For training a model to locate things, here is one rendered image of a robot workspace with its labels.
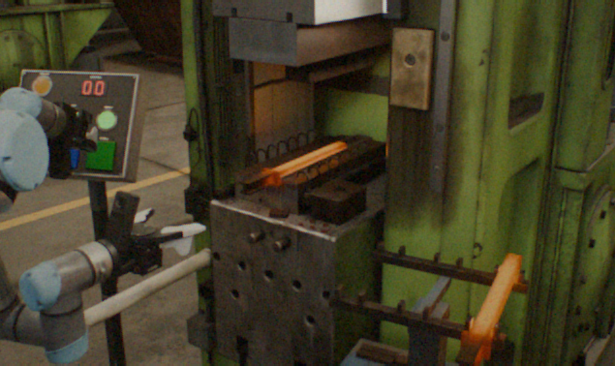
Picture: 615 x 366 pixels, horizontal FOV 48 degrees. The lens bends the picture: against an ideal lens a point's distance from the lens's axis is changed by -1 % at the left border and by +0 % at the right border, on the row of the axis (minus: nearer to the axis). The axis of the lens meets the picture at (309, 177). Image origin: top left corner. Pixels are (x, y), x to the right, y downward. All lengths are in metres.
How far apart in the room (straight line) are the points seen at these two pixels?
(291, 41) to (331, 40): 0.14
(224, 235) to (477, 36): 0.78
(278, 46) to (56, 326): 0.75
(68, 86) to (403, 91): 0.91
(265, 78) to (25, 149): 0.95
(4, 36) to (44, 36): 0.34
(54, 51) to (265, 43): 5.00
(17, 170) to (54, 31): 5.47
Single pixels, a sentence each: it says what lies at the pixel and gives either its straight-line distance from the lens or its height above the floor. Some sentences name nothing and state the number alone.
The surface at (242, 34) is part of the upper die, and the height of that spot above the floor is 1.33.
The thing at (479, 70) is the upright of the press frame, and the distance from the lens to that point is 1.50.
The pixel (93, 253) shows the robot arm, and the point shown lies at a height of 1.01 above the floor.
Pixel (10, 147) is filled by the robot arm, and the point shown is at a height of 1.27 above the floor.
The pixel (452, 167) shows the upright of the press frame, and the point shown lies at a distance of 1.57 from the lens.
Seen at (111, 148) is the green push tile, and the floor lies 1.03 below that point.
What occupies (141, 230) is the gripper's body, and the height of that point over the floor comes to 1.01.
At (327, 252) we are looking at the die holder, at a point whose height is 0.88.
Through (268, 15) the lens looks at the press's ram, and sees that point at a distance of 1.58.
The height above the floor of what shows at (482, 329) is 0.95.
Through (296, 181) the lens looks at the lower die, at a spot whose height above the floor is 0.99.
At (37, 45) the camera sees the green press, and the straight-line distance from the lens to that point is 6.42.
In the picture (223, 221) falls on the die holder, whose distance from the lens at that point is 1.74.
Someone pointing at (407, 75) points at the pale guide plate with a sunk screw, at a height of 1.26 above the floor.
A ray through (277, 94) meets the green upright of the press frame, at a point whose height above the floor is 1.12.
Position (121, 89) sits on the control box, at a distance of 1.89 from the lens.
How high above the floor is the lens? 1.56
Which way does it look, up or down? 20 degrees down
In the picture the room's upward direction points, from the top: straight up
